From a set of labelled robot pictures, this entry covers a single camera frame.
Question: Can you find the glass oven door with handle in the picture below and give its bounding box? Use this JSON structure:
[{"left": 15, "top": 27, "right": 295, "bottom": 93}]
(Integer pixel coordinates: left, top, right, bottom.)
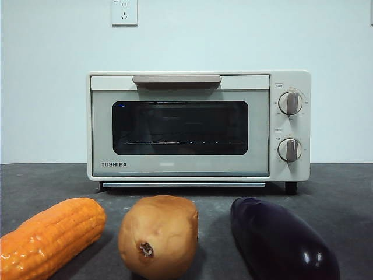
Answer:
[{"left": 90, "top": 74, "right": 270, "bottom": 178}]

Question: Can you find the dark purple eggplant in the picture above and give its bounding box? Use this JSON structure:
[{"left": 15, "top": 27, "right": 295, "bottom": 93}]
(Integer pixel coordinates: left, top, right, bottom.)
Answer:
[{"left": 229, "top": 196, "right": 342, "bottom": 280}]

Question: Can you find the black oven foot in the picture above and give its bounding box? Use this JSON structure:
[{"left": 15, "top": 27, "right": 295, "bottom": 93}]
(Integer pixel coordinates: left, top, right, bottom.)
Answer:
[{"left": 284, "top": 180, "right": 298, "bottom": 195}]

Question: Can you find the cream Toshiba toaster oven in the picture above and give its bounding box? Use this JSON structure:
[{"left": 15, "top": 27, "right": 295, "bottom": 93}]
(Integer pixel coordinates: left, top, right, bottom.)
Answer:
[{"left": 86, "top": 69, "right": 312, "bottom": 188}]

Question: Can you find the brown potato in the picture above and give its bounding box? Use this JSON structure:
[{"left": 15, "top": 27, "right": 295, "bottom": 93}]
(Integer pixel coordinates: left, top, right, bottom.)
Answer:
[{"left": 117, "top": 195, "right": 200, "bottom": 280}]

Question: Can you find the small beige timer knob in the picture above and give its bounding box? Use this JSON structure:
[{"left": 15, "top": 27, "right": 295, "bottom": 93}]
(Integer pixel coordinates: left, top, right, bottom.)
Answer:
[{"left": 277, "top": 138, "right": 303, "bottom": 163}]

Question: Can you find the large beige temperature knob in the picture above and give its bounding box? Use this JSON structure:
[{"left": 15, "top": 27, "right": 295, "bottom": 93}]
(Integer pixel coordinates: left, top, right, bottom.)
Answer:
[{"left": 278, "top": 90, "right": 304, "bottom": 116}]

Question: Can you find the orange corn cob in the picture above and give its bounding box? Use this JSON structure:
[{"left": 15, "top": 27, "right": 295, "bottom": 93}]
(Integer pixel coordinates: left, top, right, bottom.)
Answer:
[{"left": 0, "top": 197, "right": 107, "bottom": 280}]

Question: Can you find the white wall socket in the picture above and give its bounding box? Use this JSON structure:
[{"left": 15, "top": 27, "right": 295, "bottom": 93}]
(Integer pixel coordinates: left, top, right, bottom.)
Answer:
[{"left": 111, "top": 0, "right": 139, "bottom": 28}]

